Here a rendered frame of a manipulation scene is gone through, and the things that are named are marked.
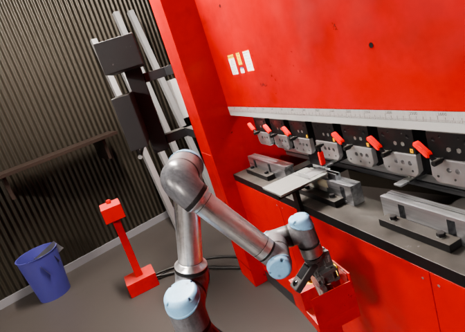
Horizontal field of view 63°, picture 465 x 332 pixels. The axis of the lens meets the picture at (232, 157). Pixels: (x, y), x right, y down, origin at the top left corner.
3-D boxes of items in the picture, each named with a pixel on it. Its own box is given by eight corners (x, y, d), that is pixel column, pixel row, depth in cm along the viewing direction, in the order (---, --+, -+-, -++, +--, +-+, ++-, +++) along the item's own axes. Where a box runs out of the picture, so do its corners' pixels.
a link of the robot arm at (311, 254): (304, 254, 125) (293, 244, 133) (308, 265, 127) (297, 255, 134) (324, 243, 127) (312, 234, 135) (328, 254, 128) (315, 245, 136)
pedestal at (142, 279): (128, 288, 338) (92, 204, 317) (155, 274, 346) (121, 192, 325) (131, 298, 320) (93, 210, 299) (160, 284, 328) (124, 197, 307)
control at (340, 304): (295, 305, 151) (284, 266, 146) (331, 288, 154) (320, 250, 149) (322, 336, 132) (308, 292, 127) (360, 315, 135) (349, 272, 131)
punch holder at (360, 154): (348, 162, 156) (339, 124, 152) (364, 155, 159) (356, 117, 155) (375, 168, 142) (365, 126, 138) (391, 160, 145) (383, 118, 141)
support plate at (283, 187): (262, 189, 187) (262, 187, 187) (306, 169, 195) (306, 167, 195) (281, 197, 171) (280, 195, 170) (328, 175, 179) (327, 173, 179)
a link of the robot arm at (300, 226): (284, 215, 131) (307, 207, 130) (294, 242, 134) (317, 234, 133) (286, 226, 124) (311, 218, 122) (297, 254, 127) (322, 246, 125)
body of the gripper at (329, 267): (342, 280, 132) (331, 252, 128) (320, 292, 130) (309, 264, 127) (330, 270, 139) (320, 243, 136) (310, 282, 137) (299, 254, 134)
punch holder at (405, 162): (385, 170, 138) (376, 127, 134) (402, 161, 141) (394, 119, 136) (419, 178, 124) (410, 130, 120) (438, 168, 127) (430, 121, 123)
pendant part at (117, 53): (144, 154, 307) (104, 49, 285) (174, 144, 310) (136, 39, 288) (141, 169, 258) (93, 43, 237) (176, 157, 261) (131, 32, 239)
